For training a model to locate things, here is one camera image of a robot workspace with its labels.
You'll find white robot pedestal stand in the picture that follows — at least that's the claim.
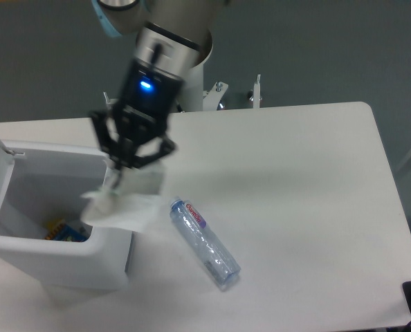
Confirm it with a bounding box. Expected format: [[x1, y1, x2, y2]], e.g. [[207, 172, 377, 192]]
[[102, 29, 264, 118]]

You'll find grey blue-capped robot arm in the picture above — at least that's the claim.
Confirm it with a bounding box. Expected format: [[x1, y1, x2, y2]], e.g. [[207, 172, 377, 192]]
[[91, 1, 229, 170]]

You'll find white plastic trash can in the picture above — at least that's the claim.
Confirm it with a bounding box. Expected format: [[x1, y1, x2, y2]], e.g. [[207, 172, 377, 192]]
[[0, 142, 133, 289]]

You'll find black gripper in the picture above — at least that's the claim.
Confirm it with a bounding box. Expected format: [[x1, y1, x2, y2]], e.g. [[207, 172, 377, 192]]
[[89, 59, 183, 169]]

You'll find white plastic wrapper bag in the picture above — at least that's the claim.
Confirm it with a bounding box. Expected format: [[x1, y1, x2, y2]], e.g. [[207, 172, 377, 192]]
[[80, 162, 165, 232]]

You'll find clear plastic water bottle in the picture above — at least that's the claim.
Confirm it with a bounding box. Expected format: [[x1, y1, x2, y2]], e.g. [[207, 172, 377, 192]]
[[170, 197, 241, 289]]

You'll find colourful trash in bin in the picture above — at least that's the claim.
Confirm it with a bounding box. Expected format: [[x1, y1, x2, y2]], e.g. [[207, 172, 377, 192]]
[[44, 219, 88, 242]]

